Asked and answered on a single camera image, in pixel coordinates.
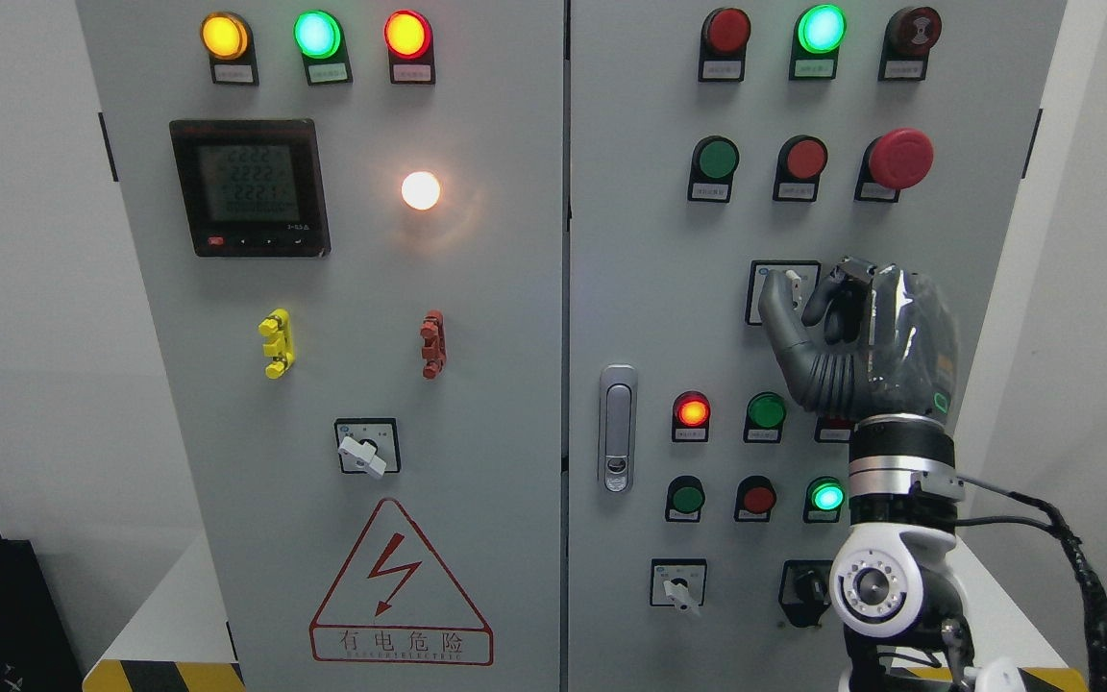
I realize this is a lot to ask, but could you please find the green indicator light top right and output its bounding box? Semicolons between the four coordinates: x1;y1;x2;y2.
788;3;848;82

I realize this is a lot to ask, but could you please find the red-orange indicator light left door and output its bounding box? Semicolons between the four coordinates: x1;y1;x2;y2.
383;9;436;85

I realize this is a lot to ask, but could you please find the green indicator light middle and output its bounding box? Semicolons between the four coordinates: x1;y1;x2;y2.
743;391;788;444

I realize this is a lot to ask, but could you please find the red electric hazard sign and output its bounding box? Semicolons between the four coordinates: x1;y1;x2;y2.
308;498;495;667

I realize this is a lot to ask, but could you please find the gray rotary switch left door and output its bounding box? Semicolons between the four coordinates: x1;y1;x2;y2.
334;417;403;479

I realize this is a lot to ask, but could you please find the yellow indicator light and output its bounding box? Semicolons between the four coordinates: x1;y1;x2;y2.
199;12;258;85

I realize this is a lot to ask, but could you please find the silver door latch handle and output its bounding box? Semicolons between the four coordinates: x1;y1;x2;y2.
598;363;637;492

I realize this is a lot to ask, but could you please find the red push button upper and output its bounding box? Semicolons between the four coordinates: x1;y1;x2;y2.
772;135;827;203

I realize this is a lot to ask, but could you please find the red emergency stop button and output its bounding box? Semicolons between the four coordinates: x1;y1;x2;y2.
855;127;935;203

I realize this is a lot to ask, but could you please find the gray robotic right hand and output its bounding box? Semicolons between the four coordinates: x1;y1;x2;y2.
761;256;958;422

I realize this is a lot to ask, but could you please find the gray rotary switch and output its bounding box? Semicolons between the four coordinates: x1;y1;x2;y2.
649;559;707;616
744;259;823;327

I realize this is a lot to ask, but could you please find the lit red indicator light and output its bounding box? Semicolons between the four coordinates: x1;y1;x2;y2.
671;390;711;443

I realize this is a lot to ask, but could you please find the red indicator light top right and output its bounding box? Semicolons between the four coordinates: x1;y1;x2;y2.
699;6;752;83

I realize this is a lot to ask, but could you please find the red push button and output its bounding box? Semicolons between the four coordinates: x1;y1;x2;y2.
772;135;827;203
733;476;777;523

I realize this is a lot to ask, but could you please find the yellow terminal clip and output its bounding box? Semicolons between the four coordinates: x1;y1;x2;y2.
258;309;294;380

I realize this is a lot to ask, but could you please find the red terminal clip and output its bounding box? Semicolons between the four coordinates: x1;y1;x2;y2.
420;309;447;380

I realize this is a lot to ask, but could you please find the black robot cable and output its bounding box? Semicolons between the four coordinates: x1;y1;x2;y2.
952;476;1107;692

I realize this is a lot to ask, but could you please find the lit green push button lower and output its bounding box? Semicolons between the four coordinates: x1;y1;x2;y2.
801;476;847;523

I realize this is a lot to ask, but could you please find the digital power meter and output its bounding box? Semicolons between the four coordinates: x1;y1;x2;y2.
168;118;331;258

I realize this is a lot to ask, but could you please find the red push button lower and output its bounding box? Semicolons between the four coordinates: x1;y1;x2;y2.
733;476;777;523

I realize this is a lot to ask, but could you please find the dark red buzzer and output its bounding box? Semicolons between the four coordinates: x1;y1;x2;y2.
878;6;942;82

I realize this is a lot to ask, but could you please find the green push button upper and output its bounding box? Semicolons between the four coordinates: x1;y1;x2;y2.
686;135;741;203

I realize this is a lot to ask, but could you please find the white glowing lamp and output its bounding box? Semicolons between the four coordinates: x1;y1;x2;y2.
400;171;442;211

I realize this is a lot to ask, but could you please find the gray electrical cabinet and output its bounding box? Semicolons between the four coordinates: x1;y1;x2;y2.
76;1;1067;691

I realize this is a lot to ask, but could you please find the black key selector switch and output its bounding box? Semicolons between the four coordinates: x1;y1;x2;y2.
778;559;832;628

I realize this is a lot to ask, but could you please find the green indicator light left door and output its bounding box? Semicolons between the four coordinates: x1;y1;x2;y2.
293;10;353;85

